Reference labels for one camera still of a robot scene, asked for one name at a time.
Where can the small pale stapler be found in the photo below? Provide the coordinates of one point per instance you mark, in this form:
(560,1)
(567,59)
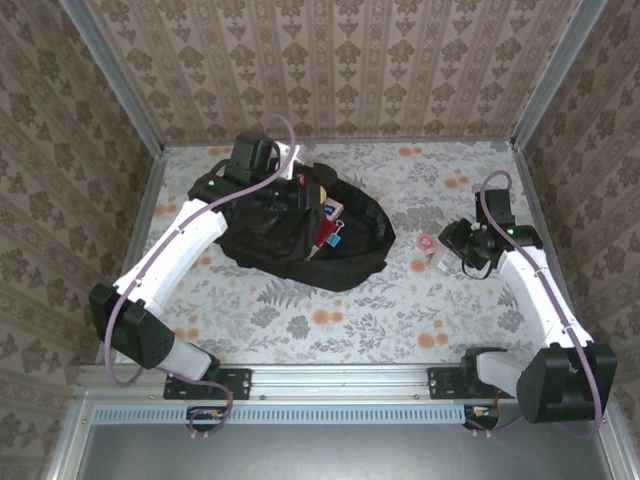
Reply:
(443,262)

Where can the pink card with blue corner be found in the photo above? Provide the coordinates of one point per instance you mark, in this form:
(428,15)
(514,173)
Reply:
(334,210)

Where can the red snap wallet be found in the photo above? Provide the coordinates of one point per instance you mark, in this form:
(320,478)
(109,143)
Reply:
(327,232)

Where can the blue binder clip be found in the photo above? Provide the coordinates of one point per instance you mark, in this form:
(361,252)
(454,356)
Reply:
(333,241)

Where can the black backpack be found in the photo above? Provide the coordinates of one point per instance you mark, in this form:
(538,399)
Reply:
(350,270)

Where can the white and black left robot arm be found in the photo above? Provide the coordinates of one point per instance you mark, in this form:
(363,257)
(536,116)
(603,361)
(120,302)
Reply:
(175,250)

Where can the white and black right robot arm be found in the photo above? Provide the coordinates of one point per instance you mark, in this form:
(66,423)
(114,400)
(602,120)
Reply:
(530,290)

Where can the floral table cover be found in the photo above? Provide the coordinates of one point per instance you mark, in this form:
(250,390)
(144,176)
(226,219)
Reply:
(350,340)

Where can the grey metal panel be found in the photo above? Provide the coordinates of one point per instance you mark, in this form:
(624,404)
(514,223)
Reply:
(340,455)

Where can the aluminium panel edge bar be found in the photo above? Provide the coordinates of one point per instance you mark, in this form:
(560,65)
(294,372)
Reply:
(70,450)
(617,455)

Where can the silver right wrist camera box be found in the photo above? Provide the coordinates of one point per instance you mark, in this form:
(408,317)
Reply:
(477,227)

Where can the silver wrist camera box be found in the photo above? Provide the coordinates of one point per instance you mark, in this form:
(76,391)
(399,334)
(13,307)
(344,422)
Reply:
(287,160)
(477,227)

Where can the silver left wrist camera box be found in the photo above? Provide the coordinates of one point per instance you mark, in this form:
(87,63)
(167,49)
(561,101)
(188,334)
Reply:
(287,160)

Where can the aluminium side rail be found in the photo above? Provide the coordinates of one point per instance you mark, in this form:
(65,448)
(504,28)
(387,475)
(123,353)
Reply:
(536,200)
(135,250)

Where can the aluminium frame post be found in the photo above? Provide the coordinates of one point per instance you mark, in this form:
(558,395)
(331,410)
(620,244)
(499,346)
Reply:
(555,75)
(116,80)

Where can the aluminium front rail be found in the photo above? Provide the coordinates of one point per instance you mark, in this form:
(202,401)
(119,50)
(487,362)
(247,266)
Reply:
(340,380)

